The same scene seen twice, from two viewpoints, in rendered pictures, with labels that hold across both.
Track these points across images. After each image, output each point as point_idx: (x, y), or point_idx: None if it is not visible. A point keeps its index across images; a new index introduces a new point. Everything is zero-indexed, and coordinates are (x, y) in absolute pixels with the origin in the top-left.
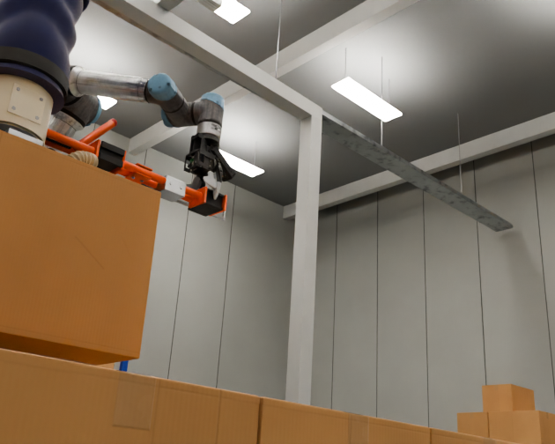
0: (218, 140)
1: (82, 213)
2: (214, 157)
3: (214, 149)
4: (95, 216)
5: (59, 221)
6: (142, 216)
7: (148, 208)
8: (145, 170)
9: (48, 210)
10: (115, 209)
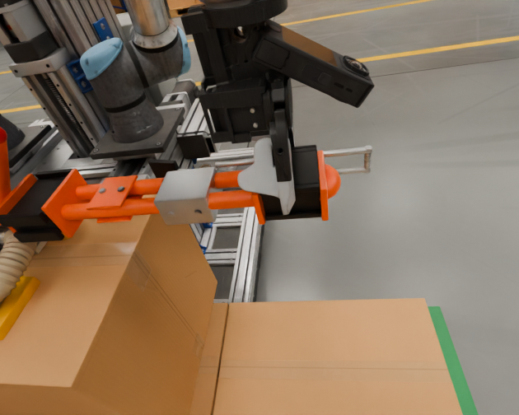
0: (262, 8)
1: (11, 405)
2: (259, 95)
3: (257, 54)
4: (26, 406)
5: (3, 409)
6: (76, 403)
7: (73, 398)
8: (109, 212)
9: None
10: (37, 402)
